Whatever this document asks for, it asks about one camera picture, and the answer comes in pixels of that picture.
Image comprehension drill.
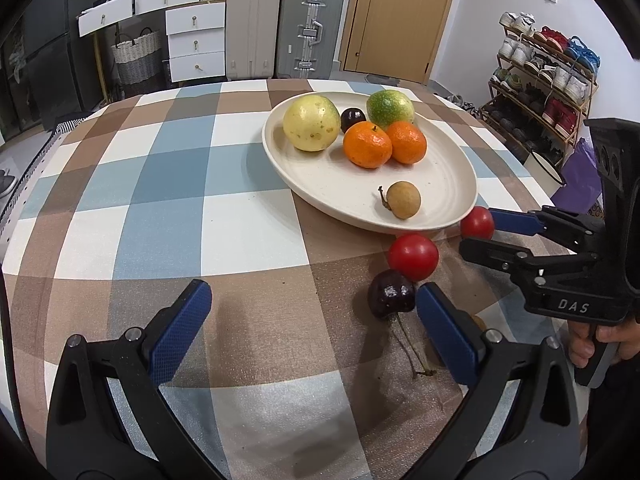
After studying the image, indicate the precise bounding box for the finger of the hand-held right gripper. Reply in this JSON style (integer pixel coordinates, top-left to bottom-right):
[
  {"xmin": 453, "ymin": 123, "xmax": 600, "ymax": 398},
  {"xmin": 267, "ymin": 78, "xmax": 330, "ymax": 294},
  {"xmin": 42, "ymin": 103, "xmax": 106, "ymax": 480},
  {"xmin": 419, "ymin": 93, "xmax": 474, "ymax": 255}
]
[
  {"xmin": 487, "ymin": 204, "xmax": 603, "ymax": 251},
  {"xmin": 458, "ymin": 237, "xmax": 551, "ymax": 276}
]

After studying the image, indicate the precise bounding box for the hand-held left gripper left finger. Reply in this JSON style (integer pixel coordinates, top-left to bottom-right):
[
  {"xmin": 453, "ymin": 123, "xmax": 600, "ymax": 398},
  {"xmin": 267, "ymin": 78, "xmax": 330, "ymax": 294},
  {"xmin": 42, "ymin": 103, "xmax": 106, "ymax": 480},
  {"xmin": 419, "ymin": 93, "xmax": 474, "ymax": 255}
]
[{"xmin": 46, "ymin": 279, "xmax": 223, "ymax": 480}]

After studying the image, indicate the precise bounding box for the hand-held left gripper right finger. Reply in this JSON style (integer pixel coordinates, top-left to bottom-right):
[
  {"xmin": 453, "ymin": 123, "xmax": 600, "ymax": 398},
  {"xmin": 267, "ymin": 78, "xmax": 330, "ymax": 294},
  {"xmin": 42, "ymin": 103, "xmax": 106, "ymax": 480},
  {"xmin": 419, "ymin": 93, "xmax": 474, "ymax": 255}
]
[{"xmin": 400, "ymin": 281, "xmax": 593, "ymax": 480}]

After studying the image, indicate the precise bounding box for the red cherry tomato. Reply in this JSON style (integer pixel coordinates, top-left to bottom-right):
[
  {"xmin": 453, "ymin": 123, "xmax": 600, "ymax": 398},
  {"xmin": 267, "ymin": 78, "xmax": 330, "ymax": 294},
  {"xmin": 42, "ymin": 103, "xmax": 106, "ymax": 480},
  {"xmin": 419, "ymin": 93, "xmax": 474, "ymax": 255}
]
[
  {"xmin": 387, "ymin": 233, "xmax": 440, "ymax": 282},
  {"xmin": 460, "ymin": 206, "xmax": 496, "ymax": 241}
]

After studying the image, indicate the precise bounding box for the dark cherry with stem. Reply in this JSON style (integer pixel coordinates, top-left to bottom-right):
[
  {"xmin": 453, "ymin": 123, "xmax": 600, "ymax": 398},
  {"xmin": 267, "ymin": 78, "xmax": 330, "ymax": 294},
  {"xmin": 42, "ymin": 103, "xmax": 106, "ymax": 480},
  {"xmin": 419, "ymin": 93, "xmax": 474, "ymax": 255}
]
[{"xmin": 367, "ymin": 269, "xmax": 438, "ymax": 378}]

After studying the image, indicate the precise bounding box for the brown longan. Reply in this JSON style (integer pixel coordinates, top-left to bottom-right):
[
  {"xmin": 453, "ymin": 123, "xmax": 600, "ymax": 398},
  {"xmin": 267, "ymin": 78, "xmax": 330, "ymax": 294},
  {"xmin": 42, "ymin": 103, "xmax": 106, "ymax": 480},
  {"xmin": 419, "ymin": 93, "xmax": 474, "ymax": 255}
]
[{"xmin": 377, "ymin": 181, "xmax": 422, "ymax": 220}]

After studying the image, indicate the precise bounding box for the orange mandarin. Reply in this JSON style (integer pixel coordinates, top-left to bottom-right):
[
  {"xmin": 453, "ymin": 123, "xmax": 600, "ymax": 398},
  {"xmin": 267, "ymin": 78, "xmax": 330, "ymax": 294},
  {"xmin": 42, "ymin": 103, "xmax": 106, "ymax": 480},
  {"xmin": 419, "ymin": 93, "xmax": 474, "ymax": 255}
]
[
  {"xmin": 386, "ymin": 121, "xmax": 428, "ymax": 165},
  {"xmin": 343, "ymin": 121, "xmax": 393, "ymax": 170}
]

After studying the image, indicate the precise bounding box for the green citrus fruit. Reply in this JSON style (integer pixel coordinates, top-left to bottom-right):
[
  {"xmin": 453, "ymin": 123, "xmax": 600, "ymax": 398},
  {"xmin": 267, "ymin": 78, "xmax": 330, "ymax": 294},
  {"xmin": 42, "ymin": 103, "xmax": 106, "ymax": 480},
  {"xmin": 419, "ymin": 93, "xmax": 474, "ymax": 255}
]
[{"xmin": 366, "ymin": 90, "xmax": 416, "ymax": 131}]

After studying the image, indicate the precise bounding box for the cream round plate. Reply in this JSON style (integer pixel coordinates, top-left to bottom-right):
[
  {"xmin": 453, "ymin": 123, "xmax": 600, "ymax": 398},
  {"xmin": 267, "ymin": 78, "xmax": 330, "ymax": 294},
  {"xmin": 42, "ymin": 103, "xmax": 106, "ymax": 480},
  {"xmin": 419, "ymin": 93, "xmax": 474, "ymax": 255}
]
[{"xmin": 261, "ymin": 91, "xmax": 478, "ymax": 233}]

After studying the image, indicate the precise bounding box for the dark plum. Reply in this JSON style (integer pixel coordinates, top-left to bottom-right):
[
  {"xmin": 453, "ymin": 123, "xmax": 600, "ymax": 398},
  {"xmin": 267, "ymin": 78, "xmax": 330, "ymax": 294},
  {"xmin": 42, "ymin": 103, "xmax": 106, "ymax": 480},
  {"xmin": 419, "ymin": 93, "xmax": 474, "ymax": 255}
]
[{"xmin": 340, "ymin": 107, "xmax": 368, "ymax": 135}]

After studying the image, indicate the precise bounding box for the yellow passion fruit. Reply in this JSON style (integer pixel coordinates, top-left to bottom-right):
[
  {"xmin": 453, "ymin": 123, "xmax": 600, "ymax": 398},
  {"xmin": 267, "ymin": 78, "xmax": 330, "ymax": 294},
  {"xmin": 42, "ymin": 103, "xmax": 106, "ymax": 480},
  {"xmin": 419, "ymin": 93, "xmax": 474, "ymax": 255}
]
[{"xmin": 282, "ymin": 95, "xmax": 342, "ymax": 153}]

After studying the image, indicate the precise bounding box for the person's right hand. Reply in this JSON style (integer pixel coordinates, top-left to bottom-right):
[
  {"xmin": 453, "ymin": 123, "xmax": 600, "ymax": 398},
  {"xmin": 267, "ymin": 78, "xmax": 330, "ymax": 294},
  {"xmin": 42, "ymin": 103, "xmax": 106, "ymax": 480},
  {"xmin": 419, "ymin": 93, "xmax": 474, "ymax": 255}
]
[{"xmin": 566, "ymin": 310, "xmax": 640, "ymax": 369}]

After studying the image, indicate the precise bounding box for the white bucket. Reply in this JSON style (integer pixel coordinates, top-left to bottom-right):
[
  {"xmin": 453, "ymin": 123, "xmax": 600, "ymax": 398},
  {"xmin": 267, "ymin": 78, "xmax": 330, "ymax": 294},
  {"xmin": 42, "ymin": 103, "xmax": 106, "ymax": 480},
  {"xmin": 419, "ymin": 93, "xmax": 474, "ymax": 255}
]
[{"xmin": 522, "ymin": 149, "xmax": 568, "ymax": 188}]

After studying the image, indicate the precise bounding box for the purple bag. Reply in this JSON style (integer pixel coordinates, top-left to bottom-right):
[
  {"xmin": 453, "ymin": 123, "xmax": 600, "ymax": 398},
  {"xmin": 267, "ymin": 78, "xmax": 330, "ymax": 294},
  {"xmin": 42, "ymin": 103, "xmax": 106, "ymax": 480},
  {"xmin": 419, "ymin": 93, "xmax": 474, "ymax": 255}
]
[{"xmin": 562, "ymin": 139, "xmax": 603, "ymax": 208}]

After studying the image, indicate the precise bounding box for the wooden shoe rack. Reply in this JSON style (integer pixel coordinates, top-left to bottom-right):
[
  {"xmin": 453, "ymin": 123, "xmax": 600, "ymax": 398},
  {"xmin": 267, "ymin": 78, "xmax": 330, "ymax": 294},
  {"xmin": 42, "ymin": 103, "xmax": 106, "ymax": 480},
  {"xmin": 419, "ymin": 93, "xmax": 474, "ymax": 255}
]
[{"xmin": 480, "ymin": 10, "xmax": 601, "ymax": 161}]

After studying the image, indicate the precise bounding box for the checked tablecloth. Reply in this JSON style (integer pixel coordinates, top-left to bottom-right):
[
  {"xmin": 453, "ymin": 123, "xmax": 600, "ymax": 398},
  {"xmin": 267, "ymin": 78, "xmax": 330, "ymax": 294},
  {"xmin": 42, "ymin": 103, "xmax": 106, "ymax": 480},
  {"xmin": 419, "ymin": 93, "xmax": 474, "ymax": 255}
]
[{"xmin": 0, "ymin": 78, "xmax": 591, "ymax": 480}]

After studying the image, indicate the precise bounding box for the scattered sneakers group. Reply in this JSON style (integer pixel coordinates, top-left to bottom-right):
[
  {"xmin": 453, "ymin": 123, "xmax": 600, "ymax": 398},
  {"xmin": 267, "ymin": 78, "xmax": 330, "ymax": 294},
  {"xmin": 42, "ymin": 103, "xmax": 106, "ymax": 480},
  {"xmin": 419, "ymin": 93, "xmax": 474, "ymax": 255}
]
[{"xmin": 445, "ymin": 92, "xmax": 483, "ymax": 116}]

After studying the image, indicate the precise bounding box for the shelved shoes collection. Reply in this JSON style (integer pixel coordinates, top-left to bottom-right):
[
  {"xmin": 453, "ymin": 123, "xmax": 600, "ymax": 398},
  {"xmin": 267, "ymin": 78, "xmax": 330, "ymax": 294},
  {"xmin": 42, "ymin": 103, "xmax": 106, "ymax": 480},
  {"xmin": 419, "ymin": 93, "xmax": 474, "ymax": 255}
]
[{"xmin": 487, "ymin": 11, "xmax": 601, "ymax": 158}]

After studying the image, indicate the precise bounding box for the wooden door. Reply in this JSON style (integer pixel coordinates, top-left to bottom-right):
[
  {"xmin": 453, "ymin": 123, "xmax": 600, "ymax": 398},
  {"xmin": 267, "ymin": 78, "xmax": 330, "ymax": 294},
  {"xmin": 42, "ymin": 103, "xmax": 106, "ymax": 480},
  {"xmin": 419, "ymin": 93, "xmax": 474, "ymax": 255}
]
[{"xmin": 340, "ymin": 0, "xmax": 462, "ymax": 85}]

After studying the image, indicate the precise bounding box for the striped cloth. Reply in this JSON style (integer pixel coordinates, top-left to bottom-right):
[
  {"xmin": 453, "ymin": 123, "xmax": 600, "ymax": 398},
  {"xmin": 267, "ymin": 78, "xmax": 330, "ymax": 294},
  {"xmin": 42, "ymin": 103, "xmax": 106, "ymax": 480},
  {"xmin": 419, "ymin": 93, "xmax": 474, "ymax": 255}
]
[{"xmin": 52, "ymin": 115, "xmax": 88, "ymax": 133}]

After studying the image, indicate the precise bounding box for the woven laundry basket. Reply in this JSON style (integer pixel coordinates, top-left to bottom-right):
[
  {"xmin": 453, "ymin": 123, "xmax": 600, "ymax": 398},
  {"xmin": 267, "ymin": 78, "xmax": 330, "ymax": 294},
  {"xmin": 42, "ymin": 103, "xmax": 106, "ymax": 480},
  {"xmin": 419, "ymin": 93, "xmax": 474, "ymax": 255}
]
[{"xmin": 110, "ymin": 27, "xmax": 165, "ymax": 86}]

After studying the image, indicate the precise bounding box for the silver suitcase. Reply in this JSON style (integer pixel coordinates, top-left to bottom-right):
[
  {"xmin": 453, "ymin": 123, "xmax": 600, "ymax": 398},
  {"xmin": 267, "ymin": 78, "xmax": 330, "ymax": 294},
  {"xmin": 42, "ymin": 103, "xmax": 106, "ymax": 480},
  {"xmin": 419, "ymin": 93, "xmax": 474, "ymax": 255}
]
[{"xmin": 276, "ymin": 0, "xmax": 346, "ymax": 80}]

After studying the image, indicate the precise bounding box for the white drawer cabinet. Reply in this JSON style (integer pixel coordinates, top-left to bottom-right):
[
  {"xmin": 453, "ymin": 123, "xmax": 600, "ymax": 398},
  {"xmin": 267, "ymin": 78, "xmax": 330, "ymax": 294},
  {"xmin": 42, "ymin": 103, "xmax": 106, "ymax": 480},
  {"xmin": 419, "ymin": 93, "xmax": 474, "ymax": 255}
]
[{"xmin": 165, "ymin": 1, "xmax": 227, "ymax": 83}]

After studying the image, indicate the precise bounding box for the dark glass wardrobe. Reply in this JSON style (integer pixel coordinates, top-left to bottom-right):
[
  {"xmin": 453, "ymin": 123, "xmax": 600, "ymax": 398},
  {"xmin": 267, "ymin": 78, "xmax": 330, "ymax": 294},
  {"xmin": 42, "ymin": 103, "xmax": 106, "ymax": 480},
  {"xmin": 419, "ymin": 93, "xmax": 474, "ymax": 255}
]
[{"xmin": 0, "ymin": 10, "xmax": 31, "ymax": 138}]

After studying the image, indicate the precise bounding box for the beige suitcase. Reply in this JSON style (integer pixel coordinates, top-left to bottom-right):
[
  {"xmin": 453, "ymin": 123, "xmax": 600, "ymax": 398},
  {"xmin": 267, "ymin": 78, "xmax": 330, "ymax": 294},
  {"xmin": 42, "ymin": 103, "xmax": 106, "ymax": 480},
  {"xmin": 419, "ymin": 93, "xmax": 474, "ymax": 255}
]
[{"xmin": 225, "ymin": 0, "xmax": 281, "ymax": 81}]

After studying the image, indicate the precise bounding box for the white desk with drawers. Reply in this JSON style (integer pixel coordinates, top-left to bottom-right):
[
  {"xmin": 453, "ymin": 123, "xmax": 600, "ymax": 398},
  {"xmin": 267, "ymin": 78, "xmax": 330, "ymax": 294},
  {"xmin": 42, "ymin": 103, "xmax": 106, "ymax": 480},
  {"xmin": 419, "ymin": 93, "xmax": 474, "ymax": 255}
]
[{"xmin": 77, "ymin": 0, "xmax": 226, "ymax": 103}]

